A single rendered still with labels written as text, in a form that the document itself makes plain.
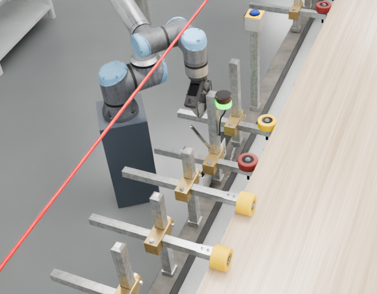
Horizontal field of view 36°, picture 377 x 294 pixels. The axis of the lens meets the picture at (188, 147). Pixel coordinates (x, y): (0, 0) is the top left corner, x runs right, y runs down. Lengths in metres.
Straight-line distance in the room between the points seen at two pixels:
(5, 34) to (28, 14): 0.32
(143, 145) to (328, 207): 1.27
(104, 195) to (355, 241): 1.84
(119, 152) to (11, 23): 2.28
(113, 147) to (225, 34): 1.96
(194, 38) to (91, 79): 2.39
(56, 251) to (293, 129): 1.53
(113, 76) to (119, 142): 0.38
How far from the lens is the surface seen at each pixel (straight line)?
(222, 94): 2.17
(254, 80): 2.73
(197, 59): 2.15
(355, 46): 2.95
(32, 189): 3.67
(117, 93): 2.93
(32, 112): 4.26
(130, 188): 3.30
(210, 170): 2.34
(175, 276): 2.20
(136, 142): 3.07
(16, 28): 5.02
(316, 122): 2.48
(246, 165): 2.27
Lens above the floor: 2.50
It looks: 42 degrees down
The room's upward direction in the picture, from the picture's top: 7 degrees counter-clockwise
